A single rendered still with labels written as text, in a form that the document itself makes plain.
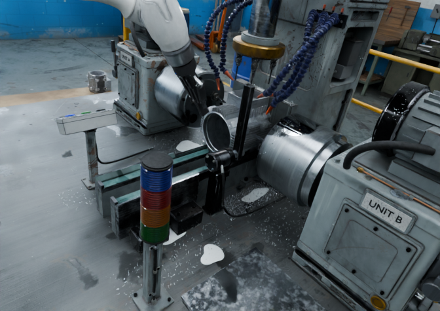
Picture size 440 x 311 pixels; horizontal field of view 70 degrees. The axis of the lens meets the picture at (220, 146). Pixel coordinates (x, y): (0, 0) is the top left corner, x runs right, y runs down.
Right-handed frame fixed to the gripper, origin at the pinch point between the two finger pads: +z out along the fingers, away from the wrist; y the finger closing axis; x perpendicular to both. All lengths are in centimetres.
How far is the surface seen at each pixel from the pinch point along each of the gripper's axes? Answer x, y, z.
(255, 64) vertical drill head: -18.8, -10.5, -9.0
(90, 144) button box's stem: 36.5, 14.8, -5.5
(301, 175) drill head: 0.5, -43.4, 3.4
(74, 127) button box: 36.6, 13.7, -14.9
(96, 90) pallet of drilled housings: -6, 244, 108
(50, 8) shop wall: -65, 550, 107
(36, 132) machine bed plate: 50, 62, 6
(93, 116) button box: 29.9, 14.5, -13.2
